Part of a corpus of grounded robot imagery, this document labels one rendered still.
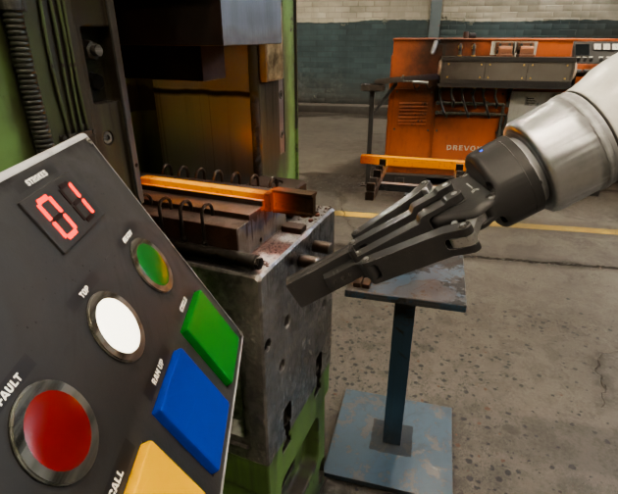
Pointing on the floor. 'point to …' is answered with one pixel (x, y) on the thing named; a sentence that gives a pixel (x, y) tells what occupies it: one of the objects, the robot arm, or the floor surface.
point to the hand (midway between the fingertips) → (324, 276)
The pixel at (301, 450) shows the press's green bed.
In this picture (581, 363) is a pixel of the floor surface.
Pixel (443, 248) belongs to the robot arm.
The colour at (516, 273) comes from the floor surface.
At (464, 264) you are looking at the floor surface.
